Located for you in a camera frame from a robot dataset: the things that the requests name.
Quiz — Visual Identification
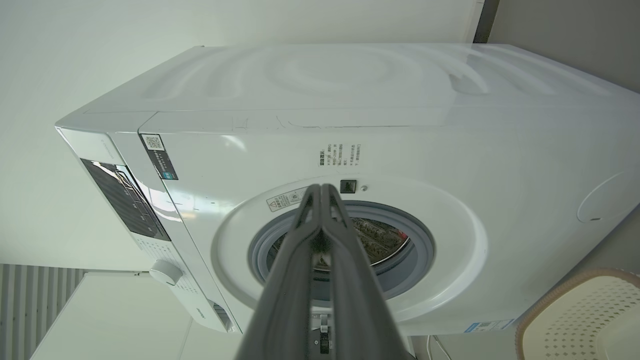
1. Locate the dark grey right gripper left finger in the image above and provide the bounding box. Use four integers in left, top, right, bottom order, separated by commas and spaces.
235, 184, 322, 360

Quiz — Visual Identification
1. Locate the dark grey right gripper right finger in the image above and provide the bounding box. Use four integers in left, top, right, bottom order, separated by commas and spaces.
321, 183, 417, 360

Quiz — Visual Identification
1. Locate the white washing machine dial knob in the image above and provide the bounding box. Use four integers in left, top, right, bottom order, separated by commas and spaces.
149, 259, 183, 287

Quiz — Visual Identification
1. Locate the black appliance display panel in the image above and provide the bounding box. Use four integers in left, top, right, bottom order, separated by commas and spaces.
80, 158, 172, 242

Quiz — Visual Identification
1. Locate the grey rubber door gasket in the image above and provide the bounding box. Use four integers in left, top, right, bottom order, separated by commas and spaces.
247, 200, 436, 301

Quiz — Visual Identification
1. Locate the warning label sticker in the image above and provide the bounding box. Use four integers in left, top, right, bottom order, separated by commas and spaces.
266, 186, 311, 213

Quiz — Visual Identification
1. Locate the blue energy label sticker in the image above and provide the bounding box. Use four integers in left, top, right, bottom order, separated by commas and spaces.
463, 319, 516, 334

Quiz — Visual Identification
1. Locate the white cabinet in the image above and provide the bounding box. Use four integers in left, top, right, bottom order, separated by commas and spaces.
30, 271, 246, 360

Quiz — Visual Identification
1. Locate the black QR code sticker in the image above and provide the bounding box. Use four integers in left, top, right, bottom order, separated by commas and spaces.
141, 134, 179, 181

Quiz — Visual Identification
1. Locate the white front-load washing machine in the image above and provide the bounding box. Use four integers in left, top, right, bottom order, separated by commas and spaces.
55, 43, 640, 337

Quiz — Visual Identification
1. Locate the grey slatted panel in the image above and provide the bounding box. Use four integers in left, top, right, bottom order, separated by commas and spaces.
0, 264, 87, 360

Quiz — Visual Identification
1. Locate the round white filter cover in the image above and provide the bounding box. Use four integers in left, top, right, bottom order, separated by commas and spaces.
577, 172, 627, 223

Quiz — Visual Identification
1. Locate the thin white power cable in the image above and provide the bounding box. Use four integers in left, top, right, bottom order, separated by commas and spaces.
426, 335, 452, 360

